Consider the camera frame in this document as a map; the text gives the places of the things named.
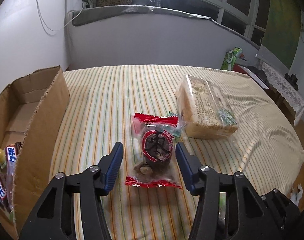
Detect white paper scrap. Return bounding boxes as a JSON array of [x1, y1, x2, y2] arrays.
[[290, 184, 304, 203]]

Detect grey window sill cloth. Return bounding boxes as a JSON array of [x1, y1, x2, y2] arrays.
[[72, 4, 263, 53]]

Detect clear bag of sliced bread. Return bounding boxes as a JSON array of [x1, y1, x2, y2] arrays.
[[175, 74, 239, 140]]

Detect brown cardboard box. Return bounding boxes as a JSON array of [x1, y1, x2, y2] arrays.
[[0, 65, 70, 240]]

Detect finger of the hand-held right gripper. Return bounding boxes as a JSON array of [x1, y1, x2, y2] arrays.
[[260, 189, 301, 240]]

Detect side table with lace cloth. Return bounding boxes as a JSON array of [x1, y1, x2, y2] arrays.
[[255, 47, 304, 127]]

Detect green candy packet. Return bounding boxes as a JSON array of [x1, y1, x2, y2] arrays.
[[218, 192, 228, 222]]

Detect red-ended packet with black label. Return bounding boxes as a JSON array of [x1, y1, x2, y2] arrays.
[[125, 112, 183, 189]]

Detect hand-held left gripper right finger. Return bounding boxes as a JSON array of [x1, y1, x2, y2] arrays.
[[175, 142, 269, 240]]

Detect green wall painting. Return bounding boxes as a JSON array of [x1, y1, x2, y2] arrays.
[[260, 0, 301, 69]]

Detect dark figurine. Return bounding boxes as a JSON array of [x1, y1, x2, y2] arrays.
[[285, 73, 299, 90]]

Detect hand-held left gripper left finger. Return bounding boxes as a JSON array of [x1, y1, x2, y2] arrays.
[[18, 142, 124, 240]]

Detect green packet under snack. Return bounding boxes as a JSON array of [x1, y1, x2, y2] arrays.
[[168, 110, 187, 137]]

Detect snack bars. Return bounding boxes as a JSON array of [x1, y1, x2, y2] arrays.
[[5, 142, 22, 178]]

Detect green paper bag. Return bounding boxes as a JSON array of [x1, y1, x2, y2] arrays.
[[220, 46, 242, 72]]

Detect white cable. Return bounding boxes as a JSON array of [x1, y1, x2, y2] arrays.
[[35, 0, 67, 34]]

